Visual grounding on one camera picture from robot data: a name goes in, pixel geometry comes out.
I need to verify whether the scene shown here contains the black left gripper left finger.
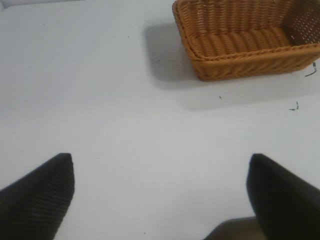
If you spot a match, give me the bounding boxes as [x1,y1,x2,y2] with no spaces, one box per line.
[0,152,76,240]

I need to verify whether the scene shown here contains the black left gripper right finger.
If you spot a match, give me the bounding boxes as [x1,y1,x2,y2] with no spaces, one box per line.
[246,153,320,240]

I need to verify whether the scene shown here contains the brown wicker basket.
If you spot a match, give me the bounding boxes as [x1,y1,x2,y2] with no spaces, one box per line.
[171,0,320,82]

